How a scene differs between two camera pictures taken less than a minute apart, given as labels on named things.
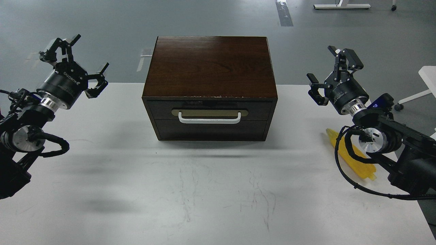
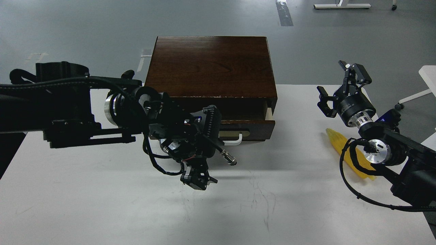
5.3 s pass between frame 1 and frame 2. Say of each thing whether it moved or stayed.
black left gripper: moved
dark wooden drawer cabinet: stayed
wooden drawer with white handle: moved
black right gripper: moved
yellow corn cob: stayed
